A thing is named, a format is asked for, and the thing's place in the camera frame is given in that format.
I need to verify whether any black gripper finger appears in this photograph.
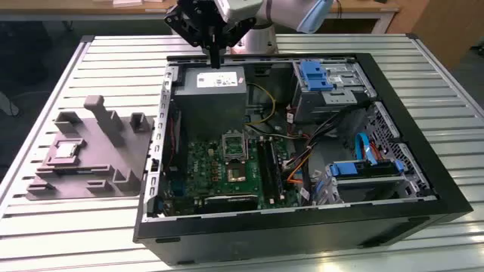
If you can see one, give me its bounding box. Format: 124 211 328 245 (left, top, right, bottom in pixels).
216 17 256 70
164 5 217 70

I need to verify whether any silver green CPU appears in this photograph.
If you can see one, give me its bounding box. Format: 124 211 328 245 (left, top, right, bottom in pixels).
53 142 80 159

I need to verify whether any black CPU socket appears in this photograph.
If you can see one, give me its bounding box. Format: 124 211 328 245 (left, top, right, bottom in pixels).
225 160 253 185

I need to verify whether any blue plastic drive carrier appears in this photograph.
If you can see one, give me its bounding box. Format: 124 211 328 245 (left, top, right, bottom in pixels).
300 60 334 92

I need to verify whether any grey power supply unit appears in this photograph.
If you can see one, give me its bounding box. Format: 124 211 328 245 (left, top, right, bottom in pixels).
172 66 249 137

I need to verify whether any grey metal drive cage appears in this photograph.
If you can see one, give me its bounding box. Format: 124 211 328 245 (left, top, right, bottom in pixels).
322 158 437 205
293 58 378 123

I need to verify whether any green motherboard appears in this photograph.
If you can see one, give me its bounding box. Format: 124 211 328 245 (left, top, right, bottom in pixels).
160 124 301 218

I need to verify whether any black RAM slot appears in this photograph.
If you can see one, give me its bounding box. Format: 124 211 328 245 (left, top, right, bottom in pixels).
265 138 282 202
260 138 277 202
256 138 273 202

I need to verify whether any RAM stick with blue label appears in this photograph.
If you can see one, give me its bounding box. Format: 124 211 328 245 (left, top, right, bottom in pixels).
269 138 288 201

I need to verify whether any grey parts rack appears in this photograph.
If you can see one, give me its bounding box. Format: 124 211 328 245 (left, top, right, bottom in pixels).
25 95 156 201

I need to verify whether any blue disk carrier with disk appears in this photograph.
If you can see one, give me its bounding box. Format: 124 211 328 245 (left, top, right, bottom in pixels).
329 159 404 179

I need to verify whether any brown wooden cabinet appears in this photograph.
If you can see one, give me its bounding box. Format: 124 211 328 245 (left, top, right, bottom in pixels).
385 0 484 71

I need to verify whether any green RAM stick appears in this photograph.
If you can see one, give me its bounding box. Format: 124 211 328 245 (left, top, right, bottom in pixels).
52 168 110 176

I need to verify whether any black graphics card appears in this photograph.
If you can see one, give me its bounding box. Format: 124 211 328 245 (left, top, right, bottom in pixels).
194 193 261 215

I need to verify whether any black PC case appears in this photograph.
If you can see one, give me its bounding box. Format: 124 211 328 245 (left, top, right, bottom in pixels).
132 52 474 266

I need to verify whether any yellow wire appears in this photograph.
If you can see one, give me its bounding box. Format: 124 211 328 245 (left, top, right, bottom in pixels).
244 83 276 125

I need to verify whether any wooden desk with white frame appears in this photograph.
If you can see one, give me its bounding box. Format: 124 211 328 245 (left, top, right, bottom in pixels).
0 0 401 35

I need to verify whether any red black twisted wire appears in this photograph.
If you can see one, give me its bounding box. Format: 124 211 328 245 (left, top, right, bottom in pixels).
168 114 178 168

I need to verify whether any black cable bundle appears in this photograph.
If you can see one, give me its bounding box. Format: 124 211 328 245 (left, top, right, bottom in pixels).
282 99 373 171

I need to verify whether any blue flat data cable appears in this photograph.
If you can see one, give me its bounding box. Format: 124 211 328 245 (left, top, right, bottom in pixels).
353 131 378 167

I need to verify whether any orange wire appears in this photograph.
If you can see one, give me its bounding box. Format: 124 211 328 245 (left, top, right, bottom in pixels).
285 167 305 185

